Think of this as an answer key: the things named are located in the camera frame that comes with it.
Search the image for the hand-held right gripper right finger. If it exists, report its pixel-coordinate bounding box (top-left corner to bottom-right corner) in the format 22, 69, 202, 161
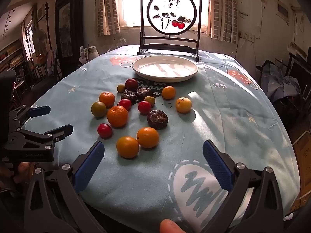
202, 139, 285, 233

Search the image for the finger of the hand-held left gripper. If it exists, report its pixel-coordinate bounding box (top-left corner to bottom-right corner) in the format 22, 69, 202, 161
7, 124, 74, 151
8, 105, 51, 130

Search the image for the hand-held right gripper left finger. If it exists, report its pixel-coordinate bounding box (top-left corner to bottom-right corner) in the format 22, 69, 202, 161
23, 140, 107, 233

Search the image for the red cherry tomato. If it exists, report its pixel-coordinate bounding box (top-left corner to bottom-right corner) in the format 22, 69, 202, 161
118, 98, 132, 111
97, 123, 113, 139
138, 101, 152, 115

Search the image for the round orange fruit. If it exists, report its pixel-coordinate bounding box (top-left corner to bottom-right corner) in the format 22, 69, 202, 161
116, 136, 140, 159
136, 127, 159, 149
162, 86, 176, 100

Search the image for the green yellow round fruit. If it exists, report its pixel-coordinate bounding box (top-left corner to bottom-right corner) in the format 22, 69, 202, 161
91, 101, 107, 118

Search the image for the large orange tangerine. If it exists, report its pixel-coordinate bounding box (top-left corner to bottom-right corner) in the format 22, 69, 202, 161
107, 105, 129, 128

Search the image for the yellow loquat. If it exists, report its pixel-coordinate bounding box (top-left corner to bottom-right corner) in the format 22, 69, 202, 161
175, 97, 192, 113

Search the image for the dark water chestnut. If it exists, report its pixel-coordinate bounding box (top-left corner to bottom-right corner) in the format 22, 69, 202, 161
147, 110, 169, 130
136, 87, 153, 101
121, 91, 137, 101

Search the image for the white round plate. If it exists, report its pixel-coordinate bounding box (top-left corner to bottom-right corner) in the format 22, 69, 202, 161
132, 55, 199, 83

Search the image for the person's left hand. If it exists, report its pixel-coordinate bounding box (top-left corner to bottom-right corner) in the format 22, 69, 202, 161
13, 161, 34, 184

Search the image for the person's right hand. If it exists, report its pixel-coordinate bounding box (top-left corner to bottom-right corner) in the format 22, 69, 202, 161
160, 218, 187, 233

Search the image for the light blue printed tablecloth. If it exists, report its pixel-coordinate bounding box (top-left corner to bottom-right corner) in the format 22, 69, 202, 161
23, 44, 302, 233

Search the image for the bookshelf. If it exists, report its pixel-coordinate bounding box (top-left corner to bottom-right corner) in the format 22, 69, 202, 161
0, 39, 27, 73

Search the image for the white plastic bag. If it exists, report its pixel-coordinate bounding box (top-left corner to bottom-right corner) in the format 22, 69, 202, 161
79, 46, 88, 63

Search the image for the standing fan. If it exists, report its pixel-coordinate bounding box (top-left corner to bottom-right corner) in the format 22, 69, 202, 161
33, 29, 48, 46

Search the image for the white pitcher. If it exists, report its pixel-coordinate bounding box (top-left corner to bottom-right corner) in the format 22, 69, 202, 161
86, 46, 99, 61

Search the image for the dark coat stand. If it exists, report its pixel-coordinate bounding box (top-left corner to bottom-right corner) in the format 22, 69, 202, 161
44, 2, 52, 51

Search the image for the dark red tomato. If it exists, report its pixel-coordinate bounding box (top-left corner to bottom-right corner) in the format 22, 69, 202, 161
125, 78, 139, 91

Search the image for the dark wooden cabinet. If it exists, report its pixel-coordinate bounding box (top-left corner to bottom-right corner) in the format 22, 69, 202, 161
55, 0, 85, 59

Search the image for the pile of blue clothes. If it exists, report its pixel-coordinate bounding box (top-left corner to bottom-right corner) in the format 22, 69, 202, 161
259, 61, 302, 102

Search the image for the brick pattern curtain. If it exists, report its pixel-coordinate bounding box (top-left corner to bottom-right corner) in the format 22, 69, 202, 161
208, 0, 240, 44
95, 0, 121, 37

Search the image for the black monitor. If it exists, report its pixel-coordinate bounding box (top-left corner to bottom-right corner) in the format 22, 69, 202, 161
288, 56, 311, 97

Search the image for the bright window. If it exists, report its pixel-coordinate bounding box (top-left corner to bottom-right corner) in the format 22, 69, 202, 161
117, 0, 212, 28

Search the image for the black chair with painted back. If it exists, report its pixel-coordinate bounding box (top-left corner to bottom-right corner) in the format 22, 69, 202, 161
137, 0, 203, 62

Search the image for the white wall outlet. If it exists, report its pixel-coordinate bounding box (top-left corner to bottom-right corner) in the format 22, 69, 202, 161
239, 32, 255, 42

